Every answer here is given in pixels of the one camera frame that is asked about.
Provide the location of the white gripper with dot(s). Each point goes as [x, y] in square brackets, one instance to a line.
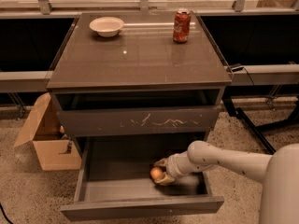
[172, 168]

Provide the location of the orange fruit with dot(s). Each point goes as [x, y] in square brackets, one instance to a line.
[155, 172]

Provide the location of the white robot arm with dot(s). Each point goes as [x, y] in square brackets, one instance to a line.
[278, 173]

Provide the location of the open grey middle drawer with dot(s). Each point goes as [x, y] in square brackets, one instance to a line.
[114, 180]

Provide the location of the scratched grey top drawer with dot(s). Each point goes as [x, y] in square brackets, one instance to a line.
[112, 122]

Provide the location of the grey drawer cabinet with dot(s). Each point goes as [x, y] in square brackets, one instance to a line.
[141, 67]

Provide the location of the black metal stand leg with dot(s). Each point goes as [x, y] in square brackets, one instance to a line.
[240, 114]

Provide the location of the open cardboard box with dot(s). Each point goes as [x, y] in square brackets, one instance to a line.
[44, 131]

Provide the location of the black plug on ledge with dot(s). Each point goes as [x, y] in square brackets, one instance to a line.
[235, 67]

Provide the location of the red soda can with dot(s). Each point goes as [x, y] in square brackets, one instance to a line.
[181, 25]

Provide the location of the white paper bowl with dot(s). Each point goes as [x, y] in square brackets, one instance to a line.
[106, 26]

